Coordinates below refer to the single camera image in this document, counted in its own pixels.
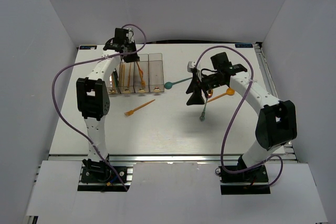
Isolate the aluminium frame rail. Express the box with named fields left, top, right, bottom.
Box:
left=256, top=41, right=299, bottom=162

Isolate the black XDOF label right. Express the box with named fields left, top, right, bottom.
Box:
left=235, top=43, right=254, bottom=48

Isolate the teal plastic spoon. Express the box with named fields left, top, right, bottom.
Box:
left=164, top=77, right=192, bottom=89

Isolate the black xdof label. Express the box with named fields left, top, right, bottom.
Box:
left=79, top=45, right=97, bottom=50
left=235, top=43, right=254, bottom=48

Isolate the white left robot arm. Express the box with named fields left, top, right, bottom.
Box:
left=76, top=28, right=139, bottom=182

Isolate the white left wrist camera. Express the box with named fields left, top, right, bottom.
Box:
left=127, top=28, right=134, bottom=44

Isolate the white front panel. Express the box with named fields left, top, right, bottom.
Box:
left=27, top=161, right=327, bottom=223

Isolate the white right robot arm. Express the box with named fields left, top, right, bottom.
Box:
left=186, top=52, right=297, bottom=182

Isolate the black XDOF label left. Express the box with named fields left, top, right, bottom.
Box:
left=79, top=45, right=97, bottom=50

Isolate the orange fork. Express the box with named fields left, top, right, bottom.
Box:
left=136, top=62, right=146, bottom=87
left=124, top=99, right=155, bottom=116

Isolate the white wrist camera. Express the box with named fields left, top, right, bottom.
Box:
left=127, top=28, right=134, bottom=44
left=187, top=61, right=201, bottom=78

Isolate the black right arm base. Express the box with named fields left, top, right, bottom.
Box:
left=215, top=166, right=270, bottom=195

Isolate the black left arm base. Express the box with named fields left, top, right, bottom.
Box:
left=77, top=159, right=131, bottom=193

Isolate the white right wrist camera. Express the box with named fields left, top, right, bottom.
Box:
left=187, top=61, right=201, bottom=78

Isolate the orange plastic spoon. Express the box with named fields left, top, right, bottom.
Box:
left=208, top=88, right=235, bottom=102

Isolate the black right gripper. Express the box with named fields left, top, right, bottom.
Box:
left=186, top=72, right=225, bottom=106

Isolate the clear four-slot utensil organizer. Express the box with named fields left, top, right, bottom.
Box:
left=107, top=53, right=165, bottom=94

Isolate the gold spoon ornate handle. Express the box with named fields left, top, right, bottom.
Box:
left=199, top=89, right=213, bottom=122

